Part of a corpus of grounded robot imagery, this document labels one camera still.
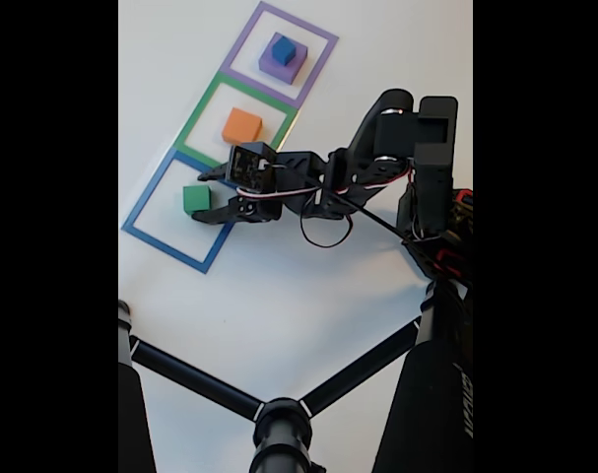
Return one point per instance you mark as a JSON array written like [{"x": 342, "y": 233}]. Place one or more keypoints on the purple square frame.
[{"x": 239, "y": 49}]

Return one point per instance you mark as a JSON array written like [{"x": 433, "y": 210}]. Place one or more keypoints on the red black table clamp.
[{"x": 446, "y": 258}]

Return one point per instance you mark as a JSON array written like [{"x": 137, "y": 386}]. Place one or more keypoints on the black camera tripod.
[{"x": 426, "y": 394}]

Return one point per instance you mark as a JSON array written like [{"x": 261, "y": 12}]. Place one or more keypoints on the blue square frame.
[{"x": 146, "y": 197}]

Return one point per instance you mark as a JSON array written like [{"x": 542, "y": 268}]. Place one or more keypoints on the small blue cube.
[{"x": 283, "y": 50}]

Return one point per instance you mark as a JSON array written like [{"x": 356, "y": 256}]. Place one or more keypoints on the green cube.
[{"x": 196, "y": 198}]

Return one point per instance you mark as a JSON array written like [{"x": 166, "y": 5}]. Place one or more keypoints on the orange block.
[{"x": 242, "y": 128}]

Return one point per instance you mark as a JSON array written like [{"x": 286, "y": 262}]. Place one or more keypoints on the purple block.
[{"x": 269, "y": 64}]

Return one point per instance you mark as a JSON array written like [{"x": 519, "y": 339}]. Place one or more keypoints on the green square frame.
[{"x": 195, "y": 113}]

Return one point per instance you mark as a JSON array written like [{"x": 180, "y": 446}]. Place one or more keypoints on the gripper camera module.
[{"x": 251, "y": 165}]

